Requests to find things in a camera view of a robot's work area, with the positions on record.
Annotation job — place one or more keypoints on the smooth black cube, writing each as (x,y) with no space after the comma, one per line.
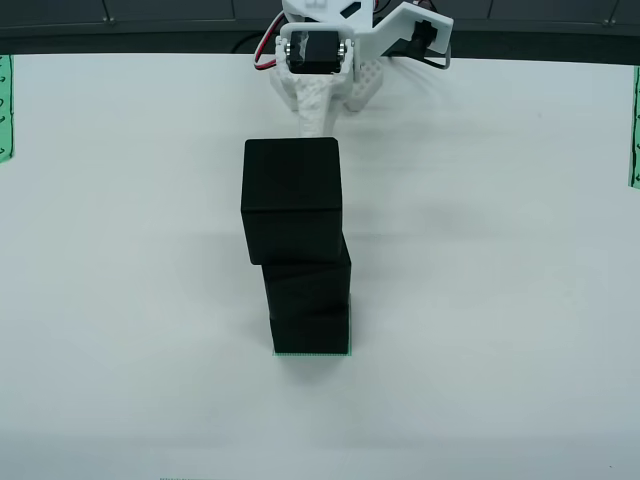
(290,200)
(305,290)

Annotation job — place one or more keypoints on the black cube with rough face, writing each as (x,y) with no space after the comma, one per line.
(310,335)

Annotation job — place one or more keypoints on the dark grey cabinet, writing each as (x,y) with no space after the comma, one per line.
(150,10)

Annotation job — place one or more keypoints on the green striped square marker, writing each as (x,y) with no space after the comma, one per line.
(312,354)

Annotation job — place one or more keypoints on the green tape strip black marks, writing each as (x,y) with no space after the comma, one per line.
(635,125)
(5,100)

